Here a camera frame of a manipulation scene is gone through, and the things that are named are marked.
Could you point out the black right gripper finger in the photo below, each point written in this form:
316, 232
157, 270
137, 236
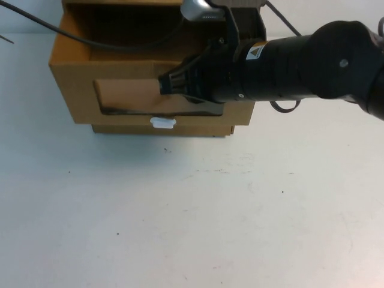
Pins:
207, 106
175, 78

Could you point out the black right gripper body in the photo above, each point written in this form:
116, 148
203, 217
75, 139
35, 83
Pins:
249, 78

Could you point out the white plastic pull tab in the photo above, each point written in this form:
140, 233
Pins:
162, 123

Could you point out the open-top cardboard drawer with window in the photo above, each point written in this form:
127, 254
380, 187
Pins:
78, 99

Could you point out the cardboard drawer with dark window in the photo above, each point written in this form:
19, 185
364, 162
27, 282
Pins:
120, 129

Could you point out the dark wrist camera mount bracket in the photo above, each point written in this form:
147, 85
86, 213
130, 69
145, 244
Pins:
232, 30

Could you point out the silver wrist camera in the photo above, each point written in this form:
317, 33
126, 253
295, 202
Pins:
201, 10

